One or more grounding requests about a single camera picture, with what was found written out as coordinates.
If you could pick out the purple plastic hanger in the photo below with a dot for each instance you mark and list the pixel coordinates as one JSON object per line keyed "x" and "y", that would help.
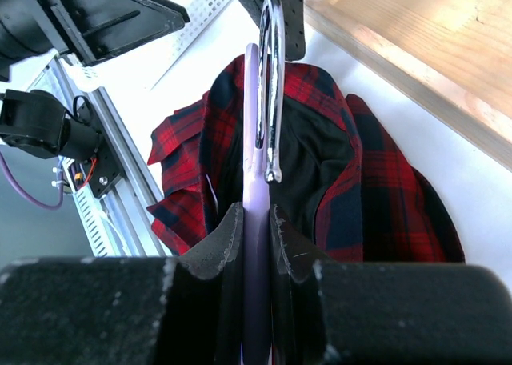
{"x": 262, "y": 111}

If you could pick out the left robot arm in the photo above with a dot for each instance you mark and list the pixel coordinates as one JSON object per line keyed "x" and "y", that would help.
{"x": 37, "y": 123}

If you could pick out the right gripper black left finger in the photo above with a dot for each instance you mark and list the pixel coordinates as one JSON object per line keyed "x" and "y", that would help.
{"x": 164, "y": 310}

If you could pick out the slotted cable duct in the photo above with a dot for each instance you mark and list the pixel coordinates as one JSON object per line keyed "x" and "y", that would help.
{"x": 97, "y": 226}

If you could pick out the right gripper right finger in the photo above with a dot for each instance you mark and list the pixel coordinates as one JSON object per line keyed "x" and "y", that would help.
{"x": 326, "y": 312}

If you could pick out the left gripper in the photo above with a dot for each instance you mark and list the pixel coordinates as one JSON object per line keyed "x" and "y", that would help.
{"x": 94, "y": 30}

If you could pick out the wooden clothes rack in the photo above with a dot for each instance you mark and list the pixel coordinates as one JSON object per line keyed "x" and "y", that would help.
{"x": 452, "y": 57}

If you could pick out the red plaid skirt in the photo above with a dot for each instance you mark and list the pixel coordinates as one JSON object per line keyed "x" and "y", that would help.
{"x": 346, "y": 185}

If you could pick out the aluminium mounting rail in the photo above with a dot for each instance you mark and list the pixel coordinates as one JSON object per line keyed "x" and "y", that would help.
{"x": 123, "y": 184}

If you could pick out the grey dotted garment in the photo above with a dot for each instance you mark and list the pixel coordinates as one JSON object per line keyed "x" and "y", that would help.
{"x": 292, "y": 12}

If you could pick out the white plastic basket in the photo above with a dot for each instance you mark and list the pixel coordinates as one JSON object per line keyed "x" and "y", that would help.
{"x": 144, "y": 66}

